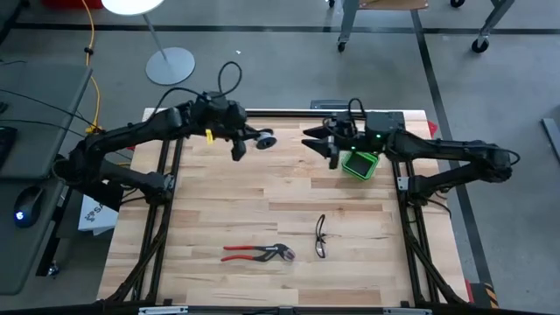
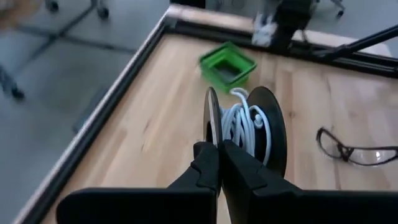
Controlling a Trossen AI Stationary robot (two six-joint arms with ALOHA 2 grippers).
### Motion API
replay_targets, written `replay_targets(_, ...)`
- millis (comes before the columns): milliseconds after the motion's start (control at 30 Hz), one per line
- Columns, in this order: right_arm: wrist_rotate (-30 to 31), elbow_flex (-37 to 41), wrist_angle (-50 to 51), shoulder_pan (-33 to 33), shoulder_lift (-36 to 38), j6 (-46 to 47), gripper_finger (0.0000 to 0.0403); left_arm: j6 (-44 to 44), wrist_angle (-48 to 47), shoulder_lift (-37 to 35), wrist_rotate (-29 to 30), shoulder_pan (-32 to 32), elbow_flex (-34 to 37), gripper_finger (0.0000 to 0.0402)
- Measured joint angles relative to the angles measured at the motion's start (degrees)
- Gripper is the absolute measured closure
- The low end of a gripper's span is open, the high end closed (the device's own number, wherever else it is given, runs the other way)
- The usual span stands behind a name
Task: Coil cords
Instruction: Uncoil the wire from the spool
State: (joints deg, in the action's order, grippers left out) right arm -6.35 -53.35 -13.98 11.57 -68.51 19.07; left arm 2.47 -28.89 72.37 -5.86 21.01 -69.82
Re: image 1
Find black aluminium table frame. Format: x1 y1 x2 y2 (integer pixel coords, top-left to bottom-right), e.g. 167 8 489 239
94 108 473 315

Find red-handled pliers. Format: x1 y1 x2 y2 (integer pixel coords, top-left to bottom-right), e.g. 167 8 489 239
220 242 297 263

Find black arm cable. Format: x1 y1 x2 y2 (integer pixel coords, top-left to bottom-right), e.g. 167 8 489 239
347 98 367 119
150 60 243 115

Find grey electronics box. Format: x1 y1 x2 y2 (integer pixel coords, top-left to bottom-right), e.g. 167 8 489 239
310 99 351 110

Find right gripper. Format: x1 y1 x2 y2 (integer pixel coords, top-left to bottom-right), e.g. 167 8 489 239
301 114 368 159

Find black desk cable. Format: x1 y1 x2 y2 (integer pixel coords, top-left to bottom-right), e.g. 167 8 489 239
0 88 95 128

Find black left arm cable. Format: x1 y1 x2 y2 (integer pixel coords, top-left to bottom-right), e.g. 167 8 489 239
150 60 243 115

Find grey desk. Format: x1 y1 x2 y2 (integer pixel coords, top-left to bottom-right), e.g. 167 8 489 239
0 63 94 297

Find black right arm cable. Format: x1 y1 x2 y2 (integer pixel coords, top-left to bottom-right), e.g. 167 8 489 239
347 98 367 119

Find yellow cable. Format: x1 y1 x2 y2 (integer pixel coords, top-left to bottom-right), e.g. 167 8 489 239
80 0 104 135

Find white floor lamp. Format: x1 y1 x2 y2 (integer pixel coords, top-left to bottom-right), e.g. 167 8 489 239
101 0 197 87

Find black cord spool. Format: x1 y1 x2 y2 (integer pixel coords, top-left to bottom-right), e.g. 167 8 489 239
255 129 277 151

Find black computer mouse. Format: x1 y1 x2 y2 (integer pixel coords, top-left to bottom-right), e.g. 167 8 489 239
12 185 44 229

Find white printed box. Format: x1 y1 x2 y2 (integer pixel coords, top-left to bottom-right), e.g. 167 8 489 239
77 194 120 237

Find yellow black striped block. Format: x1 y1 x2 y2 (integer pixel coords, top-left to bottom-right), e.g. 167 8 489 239
480 282 500 310

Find grey rolling cart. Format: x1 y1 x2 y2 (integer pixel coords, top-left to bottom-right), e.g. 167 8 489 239
450 0 515 54

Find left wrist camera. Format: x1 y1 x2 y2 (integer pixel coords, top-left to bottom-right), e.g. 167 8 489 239
230 137 248 162

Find green plastic bin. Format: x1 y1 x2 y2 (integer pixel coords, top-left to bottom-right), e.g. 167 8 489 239
340 150 380 181

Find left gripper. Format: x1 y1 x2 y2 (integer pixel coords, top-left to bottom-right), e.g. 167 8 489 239
213 99 274 144

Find red floor bin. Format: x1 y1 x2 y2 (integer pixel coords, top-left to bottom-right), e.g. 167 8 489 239
41 0 104 10

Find clear safety glasses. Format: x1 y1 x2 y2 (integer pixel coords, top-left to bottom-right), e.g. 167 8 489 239
314 213 328 259

